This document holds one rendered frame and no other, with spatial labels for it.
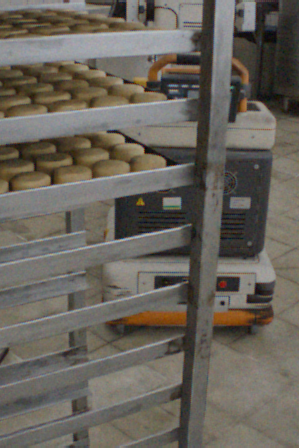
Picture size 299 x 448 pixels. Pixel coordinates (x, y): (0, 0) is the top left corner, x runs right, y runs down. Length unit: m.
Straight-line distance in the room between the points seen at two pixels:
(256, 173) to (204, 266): 1.40
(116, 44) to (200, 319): 0.41
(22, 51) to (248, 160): 1.62
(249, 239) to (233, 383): 0.51
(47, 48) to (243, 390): 1.67
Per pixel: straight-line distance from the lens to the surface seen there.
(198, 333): 1.00
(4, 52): 0.76
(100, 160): 0.95
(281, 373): 2.37
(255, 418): 2.15
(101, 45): 0.81
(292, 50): 5.71
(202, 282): 0.96
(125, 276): 2.36
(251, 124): 2.28
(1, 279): 0.85
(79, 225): 1.36
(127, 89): 0.95
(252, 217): 2.39
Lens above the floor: 1.35
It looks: 23 degrees down
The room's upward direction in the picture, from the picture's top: 2 degrees clockwise
